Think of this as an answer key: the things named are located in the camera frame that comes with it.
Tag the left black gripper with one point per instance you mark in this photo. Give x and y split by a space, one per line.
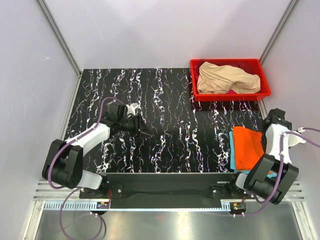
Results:
140 126

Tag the orange t shirt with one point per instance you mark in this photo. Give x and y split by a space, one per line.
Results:
247 148

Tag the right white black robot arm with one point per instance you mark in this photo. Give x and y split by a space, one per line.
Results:
276 159

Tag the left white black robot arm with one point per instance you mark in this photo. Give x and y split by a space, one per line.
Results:
63 167

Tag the beige t shirt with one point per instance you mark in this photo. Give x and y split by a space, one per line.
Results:
252 84

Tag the folded light blue t shirt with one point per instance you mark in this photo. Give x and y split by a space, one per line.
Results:
232 158

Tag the red plastic bin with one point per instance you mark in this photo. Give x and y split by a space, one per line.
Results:
249 65

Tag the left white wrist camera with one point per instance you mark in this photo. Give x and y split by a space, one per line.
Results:
132 109

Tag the aluminium frame rail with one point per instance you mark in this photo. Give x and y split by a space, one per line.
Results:
45 192

